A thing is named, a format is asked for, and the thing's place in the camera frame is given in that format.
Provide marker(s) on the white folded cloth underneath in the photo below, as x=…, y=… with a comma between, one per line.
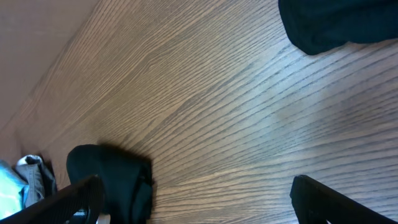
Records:
x=29, y=159

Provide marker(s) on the black polo shirt with logo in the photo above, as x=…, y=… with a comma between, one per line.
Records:
x=126, y=177

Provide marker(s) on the folded light blue garment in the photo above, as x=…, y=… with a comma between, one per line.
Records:
x=12, y=191

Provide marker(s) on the plain black t-shirt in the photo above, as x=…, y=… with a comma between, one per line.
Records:
x=317, y=26

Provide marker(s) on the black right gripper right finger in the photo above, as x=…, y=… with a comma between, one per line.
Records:
x=315, y=203

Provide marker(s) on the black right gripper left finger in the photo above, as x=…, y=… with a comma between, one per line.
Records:
x=78, y=203

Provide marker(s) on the folded grey garment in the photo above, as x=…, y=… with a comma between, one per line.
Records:
x=40, y=180

